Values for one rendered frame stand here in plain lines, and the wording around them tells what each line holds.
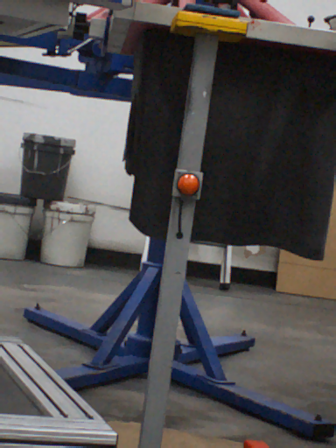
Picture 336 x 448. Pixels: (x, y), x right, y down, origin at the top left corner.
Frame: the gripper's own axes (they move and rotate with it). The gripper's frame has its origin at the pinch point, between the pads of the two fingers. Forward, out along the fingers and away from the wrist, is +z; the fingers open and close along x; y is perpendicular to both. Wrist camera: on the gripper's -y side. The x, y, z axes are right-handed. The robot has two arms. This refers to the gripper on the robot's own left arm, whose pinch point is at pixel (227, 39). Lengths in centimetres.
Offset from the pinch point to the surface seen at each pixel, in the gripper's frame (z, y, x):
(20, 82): 11, 56, -122
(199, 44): 10, 13, 71
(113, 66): 5, 26, -68
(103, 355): 92, 17, -61
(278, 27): 2, -4, 52
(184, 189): 36, 13, 75
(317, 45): 5, -12, 52
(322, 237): 43, -21, 43
